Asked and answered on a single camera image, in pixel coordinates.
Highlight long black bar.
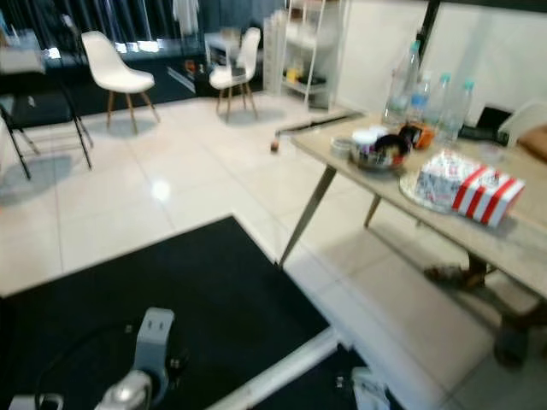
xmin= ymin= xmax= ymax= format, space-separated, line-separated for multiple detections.
xmin=275 ymin=111 xmax=364 ymax=136

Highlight white shelf rack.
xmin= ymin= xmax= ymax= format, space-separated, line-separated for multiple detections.
xmin=263 ymin=0 xmax=349 ymax=112

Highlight blue label water bottle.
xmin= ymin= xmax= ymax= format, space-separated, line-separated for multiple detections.
xmin=410 ymin=70 xmax=435 ymax=127

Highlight dark purple bowl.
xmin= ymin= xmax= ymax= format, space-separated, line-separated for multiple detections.
xmin=374 ymin=132 xmax=413 ymax=161

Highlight orange black device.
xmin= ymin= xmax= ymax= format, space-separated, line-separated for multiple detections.
xmin=403 ymin=123 xmax=437 ymax=151

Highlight teal cap water bottle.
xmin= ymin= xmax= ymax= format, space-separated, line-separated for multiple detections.
xmin=430 ymin=73 xmax=454 ymax=142
xmin=446 ymin=79 xmax=476 ymax=148

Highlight patterned round plate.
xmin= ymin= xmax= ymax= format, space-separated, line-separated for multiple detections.
xmin=397 ymin=169 xmax=462 ymax=214

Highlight white plastic chair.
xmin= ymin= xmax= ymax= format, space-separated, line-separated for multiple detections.
xmin=497 ymin=97 xmax=547 ymax=148

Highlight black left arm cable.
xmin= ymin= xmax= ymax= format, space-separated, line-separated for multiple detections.
xmin=43 ymin=318 xmax=148 ymax=407

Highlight black tripod pole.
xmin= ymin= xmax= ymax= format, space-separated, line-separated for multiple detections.
xmin=421 ymin=0 xmax=447 ymax=42

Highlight black folding chair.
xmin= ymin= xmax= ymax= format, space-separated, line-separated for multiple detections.
xmin=0 ymin=70 xmax=97 ymax=182

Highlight white red paper cup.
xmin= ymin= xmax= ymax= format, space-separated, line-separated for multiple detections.
xmin=350 ymin=127 xmax=384 ymax=153

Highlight steel bowl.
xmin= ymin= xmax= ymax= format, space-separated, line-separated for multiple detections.
xmin=349 ymin=138 xmax=413 ymax=173

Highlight dark floor mat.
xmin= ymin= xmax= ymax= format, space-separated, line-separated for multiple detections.
xmin=0 ymin=214 xmax=332 ymax=410
xmin=246 ymin=344 xmax=404 ymax=410

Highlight white shell chair wooden legs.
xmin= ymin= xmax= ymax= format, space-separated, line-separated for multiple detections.
xmin=80 ymin=31 xmax=161 ymax=135
xmin=209 ymin=26 xmax=263 ymax=122

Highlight wooden dining table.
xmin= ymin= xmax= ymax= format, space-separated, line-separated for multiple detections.
xmin=278 ymin=109 xmax=547 ymax=302

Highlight red white striped food box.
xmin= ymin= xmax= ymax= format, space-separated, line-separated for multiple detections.
xmin=414 ymin=149 xmax=527 ymax=228

